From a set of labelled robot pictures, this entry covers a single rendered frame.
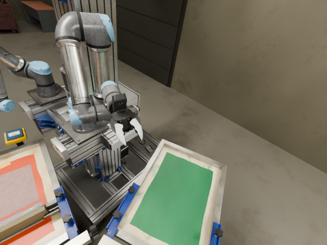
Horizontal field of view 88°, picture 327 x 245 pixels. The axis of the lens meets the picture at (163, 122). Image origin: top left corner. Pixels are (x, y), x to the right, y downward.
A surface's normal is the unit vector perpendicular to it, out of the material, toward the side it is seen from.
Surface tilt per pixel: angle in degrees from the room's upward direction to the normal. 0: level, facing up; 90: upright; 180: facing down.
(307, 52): 90
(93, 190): 0
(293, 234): 0
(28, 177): 0
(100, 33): 90
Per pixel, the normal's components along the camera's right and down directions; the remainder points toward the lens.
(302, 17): -0.64, 0.43
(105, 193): 0.15, -0.74
